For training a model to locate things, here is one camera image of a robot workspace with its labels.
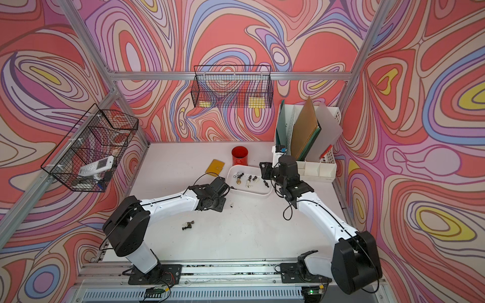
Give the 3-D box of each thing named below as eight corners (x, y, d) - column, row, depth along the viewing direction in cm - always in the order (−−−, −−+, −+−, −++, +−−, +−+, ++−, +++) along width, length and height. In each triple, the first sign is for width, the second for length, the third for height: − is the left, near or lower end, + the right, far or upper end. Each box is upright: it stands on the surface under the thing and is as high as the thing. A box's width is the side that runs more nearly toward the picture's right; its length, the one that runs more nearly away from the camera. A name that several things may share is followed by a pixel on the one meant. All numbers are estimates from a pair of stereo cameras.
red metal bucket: (232, 170, 108) (231, 158, 100) (232, 157, 114) (231, 146, 106) (248, 170, 108) (248, 158, 100) (248, 157, 114) (248, 146, 106)
